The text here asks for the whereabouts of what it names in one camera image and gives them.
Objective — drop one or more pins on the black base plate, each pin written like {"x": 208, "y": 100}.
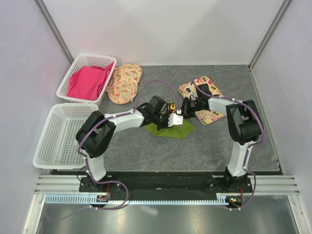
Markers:
{"x": 166, "y": 186}

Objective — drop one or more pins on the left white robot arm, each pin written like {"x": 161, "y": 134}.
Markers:
{"x": 96, "y": 133}

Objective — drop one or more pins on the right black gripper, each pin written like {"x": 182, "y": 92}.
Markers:
{"x": 185, "y": 112}

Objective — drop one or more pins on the white slotted cable duct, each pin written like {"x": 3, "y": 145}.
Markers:
{"x": 103, "y": 200}

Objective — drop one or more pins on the floral fabric pouch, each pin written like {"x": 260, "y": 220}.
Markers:
{"x": 123, "y": 87}

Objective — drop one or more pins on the white basket with pink cloth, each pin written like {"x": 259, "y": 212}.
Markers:
{"x": 86, "y": 60}

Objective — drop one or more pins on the empty white plastic basket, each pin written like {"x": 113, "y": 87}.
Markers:
{"x": 57, "y": 148}

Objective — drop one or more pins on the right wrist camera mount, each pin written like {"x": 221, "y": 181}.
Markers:
{"x": 191, "y": 92}

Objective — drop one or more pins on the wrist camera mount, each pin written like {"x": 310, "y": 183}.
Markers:
{"x": 175, "y": 118}
{"x": 191, "y": 92}

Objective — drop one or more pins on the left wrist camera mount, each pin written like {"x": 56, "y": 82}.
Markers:
{"x": 175, "y": 118}

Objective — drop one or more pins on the pink cloth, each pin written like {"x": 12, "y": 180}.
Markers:
{"x": 87, "y": 83}

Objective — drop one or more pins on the green paper napkin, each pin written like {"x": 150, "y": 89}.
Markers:
{"x": 177, "y": 131}

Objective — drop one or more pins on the iridescent gold spoon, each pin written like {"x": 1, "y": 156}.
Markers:
{"x": 171, "y": 107}

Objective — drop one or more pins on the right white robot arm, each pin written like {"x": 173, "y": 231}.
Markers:
{"x": 245, "y": 128}

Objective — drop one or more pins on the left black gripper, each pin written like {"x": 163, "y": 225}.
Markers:
{"x": 167, "y": 115}

